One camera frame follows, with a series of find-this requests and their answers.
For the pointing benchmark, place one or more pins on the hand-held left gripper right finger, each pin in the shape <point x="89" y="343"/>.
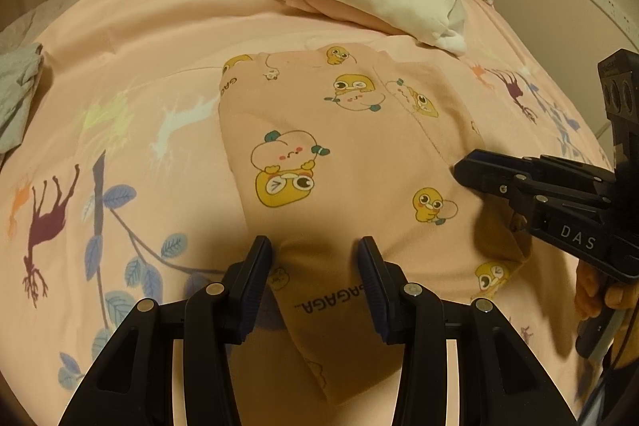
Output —
<point x="374" y="291"/>

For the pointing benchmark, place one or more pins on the pink folded garment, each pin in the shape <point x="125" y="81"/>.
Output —
<point x="324" y="9"/>

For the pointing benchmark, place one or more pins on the pink animal print bed sheet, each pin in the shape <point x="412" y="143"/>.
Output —
<point x="125" y="56"/>

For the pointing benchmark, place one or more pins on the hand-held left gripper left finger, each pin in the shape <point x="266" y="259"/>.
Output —
<point x="254" y="286"/>

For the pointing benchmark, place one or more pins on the peach cartoon print shirt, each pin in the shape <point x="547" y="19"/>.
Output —
<point x="349" y="146"/>

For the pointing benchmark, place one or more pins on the white wall power strip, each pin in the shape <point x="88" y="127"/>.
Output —
<point x="606" y="2"/>

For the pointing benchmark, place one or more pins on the grey garment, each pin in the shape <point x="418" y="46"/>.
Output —
<point x="17" y="91"/>

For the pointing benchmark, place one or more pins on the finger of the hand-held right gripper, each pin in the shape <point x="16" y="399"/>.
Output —
<point x="574" y="174"/>
<point x="479" y="175"/>

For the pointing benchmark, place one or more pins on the grey quilt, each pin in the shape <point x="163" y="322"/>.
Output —
<point x="30" y="14"/>

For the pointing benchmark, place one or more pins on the person's right hand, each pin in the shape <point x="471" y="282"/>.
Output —
<point x="589" y="294"/>

